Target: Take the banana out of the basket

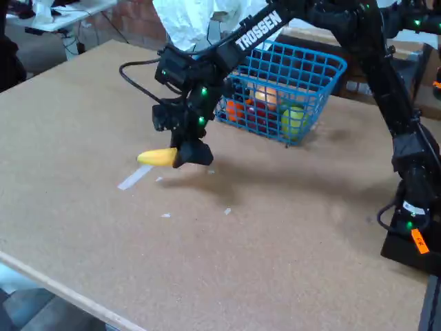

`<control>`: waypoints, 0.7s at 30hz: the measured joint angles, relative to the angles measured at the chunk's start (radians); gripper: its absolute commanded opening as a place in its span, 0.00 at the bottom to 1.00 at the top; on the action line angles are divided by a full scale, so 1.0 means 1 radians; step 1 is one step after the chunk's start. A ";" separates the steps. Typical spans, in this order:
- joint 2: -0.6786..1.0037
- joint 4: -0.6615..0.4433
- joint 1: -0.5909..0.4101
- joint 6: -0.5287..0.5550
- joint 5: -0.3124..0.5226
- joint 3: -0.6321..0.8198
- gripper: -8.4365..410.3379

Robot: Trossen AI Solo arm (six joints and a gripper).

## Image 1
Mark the pale peach round toy fruit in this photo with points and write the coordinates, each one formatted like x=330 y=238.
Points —
x=267 y=98

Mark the black toy grapes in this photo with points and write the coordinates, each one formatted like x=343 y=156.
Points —
x=239 y=90

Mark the black bulky object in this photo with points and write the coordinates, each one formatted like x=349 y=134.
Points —
x=8 y=65

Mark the orange toy fruit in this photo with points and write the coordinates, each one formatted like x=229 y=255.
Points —
x=235 y=111

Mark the white desk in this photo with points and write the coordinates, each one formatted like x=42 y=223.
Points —
x=69 y=17

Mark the orange label tag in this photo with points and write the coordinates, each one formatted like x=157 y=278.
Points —
x=420 y=241

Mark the white cloth on desk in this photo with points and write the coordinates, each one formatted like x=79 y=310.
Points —
x=43 y=10

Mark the dark red toy fruit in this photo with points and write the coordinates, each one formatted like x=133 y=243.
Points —
x=262 y=119

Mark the yellow toy banana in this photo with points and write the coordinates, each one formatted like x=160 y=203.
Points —
x=156 y=157

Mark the dark grey table frame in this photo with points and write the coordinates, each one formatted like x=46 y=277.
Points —
x=430 y=303

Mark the long white tape strip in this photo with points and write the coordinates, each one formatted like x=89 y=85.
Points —
x=132 y=178

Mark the wooden bench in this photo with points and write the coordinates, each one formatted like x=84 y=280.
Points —
x=303 y=34

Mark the round green toy fruit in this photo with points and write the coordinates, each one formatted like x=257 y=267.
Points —
x=293 y=122

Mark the white crumpled sheet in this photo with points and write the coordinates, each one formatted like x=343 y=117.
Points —
x=186 y=20

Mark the small black camera box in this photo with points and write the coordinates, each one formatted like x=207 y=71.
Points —
x=165 y=117

